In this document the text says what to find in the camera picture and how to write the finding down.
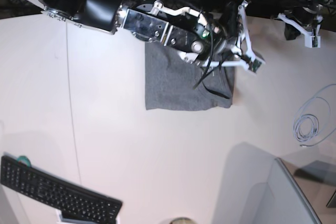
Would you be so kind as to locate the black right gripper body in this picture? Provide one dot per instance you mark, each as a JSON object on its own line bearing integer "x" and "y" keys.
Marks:
{"x": 227, "y": 30}

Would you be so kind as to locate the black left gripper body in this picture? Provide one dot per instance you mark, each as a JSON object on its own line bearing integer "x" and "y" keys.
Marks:
{"x": 306, "y": 18}

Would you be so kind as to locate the grey t-shirt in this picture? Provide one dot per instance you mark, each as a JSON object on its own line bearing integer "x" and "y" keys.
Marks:
{"x": 171, "y": 83}

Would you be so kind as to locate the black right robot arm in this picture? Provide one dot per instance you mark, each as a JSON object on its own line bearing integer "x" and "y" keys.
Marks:
{"x": 211, "y": 34}

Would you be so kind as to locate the round metallic can top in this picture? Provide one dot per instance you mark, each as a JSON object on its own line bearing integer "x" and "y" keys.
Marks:
{"x": 182, "y": 220}

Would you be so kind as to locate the black computer keyboard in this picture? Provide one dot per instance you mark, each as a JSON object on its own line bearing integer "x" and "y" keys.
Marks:
{"x": 69, "y": 198}

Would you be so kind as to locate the green tape roll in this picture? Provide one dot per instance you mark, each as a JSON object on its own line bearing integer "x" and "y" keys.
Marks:
{"x": 24, "y": 160}

